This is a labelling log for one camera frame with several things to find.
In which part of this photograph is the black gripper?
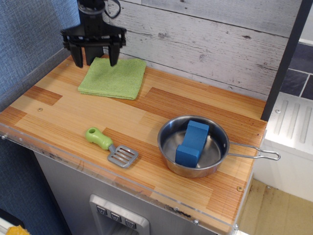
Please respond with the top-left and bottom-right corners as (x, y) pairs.
(61, 11), (126, 68)

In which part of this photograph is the green rag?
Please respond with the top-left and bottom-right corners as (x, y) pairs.
(78, 57), (146, 100)

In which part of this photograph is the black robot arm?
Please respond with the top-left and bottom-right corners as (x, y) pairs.
(61, 0), (127, 68)

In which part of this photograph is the blue wooden block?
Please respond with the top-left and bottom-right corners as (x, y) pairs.
(175, 120), (209, 168)

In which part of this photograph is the silver dispenser panel with buttons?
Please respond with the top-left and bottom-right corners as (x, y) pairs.
(89, 194), (150, 235)

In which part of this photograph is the yellow object at corner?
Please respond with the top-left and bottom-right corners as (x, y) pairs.
(6, 226), (30, 235)

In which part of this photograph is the white ribbed sink drainer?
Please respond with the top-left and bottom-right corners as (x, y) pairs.
(264, 92), (313, 158)

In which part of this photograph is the dark grey left post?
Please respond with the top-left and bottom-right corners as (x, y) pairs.
(85, 47), (104, 66)

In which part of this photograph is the dark grey post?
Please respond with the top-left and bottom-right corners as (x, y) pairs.
(261, 0), (313, 121)
(85, 47), (104, 66)

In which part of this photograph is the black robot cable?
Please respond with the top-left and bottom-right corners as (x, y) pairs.
(104, 0), (122, 19)

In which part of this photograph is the green-handled toy spatula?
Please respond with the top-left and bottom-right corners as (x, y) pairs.
(85, 127), (138, 168)

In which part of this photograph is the silver pot with wire handle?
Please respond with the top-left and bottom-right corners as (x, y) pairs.
(157, 115), (281, 179)

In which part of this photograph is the dark grey right post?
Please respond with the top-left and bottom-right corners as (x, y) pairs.
(261, 0), (313, 121)

